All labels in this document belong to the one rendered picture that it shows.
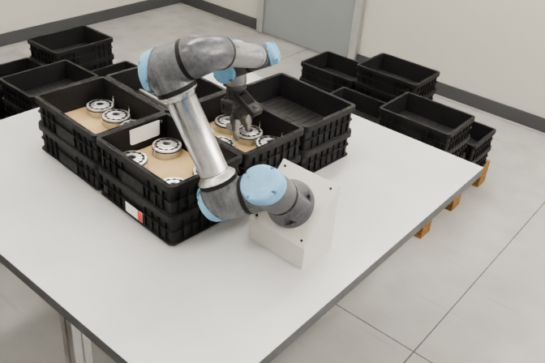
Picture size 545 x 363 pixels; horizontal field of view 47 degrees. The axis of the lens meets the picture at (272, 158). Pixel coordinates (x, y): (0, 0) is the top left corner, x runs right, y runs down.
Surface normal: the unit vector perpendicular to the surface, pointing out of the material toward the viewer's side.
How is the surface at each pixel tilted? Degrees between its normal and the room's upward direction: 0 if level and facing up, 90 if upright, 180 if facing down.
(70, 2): 90
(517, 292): 0
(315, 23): 90
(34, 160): 0
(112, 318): 0
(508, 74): 90
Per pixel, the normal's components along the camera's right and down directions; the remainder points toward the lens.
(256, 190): -0.30, -0.36
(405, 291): 0.07, -0.86
